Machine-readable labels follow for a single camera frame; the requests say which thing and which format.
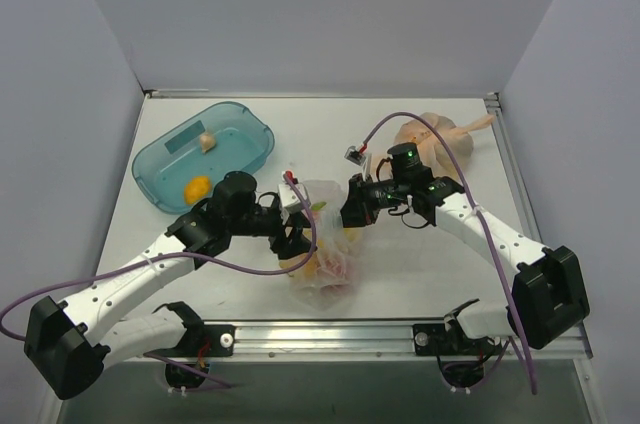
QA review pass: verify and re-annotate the orange yellow fake mango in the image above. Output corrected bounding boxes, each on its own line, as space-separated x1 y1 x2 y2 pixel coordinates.
300 253 324 280

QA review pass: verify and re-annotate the clear printed plastic bag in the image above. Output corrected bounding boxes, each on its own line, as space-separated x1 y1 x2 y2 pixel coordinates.
289 180 363 311

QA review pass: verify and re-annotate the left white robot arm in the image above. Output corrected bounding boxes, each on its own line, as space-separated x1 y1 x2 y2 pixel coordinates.
24 171 317 400

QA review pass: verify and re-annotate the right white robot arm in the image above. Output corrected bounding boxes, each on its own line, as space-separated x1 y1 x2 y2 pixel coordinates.
341 143 590 353

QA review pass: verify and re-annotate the small orange fake fruit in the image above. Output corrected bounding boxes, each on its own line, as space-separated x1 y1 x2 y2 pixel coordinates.
183 176 213 206

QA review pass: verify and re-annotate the orange tied plastic bag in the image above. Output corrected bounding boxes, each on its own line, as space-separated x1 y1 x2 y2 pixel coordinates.
390 111 501 178

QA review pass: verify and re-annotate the small beige fake garlic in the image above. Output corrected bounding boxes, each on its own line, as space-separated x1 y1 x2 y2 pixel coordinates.
199 132 217 154

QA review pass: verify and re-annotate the teal plastic fruit tray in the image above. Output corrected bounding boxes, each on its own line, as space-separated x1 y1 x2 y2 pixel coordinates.
131 101 275 215

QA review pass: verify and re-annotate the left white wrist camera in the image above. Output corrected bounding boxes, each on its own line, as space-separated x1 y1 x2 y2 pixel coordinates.
277 170 310 214

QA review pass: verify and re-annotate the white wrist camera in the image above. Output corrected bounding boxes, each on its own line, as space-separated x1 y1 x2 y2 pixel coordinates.
277 170 310 214
344 143 372 180

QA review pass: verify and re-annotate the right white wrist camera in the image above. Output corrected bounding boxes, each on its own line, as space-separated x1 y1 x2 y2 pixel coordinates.
344 143 372 180

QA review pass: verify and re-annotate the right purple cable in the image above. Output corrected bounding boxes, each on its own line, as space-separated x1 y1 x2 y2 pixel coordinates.
357 111 539 395

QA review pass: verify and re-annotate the purple cable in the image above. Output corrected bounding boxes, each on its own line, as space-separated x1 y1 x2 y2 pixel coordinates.
0 170 321 389
357 111 539 395

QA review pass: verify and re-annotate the front aluminium rail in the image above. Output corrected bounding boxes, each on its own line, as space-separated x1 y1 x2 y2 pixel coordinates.
54 317 596 364

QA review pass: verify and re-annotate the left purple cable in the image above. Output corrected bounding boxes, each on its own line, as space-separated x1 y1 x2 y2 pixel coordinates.
0 170 321 389

